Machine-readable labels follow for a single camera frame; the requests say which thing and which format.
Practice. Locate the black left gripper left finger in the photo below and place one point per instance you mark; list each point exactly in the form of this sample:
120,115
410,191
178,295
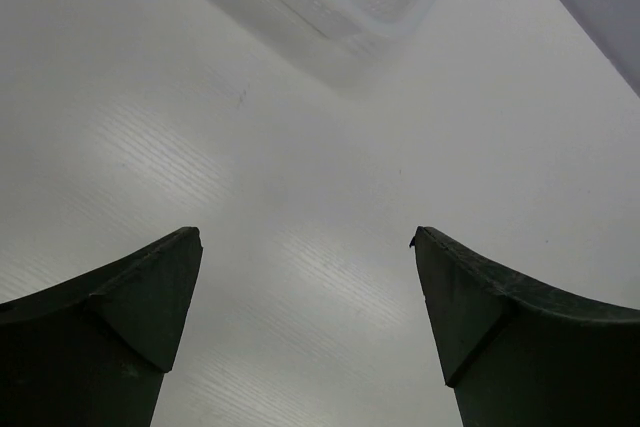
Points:
93,350

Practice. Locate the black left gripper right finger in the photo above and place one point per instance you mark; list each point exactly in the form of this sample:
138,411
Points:
519,352

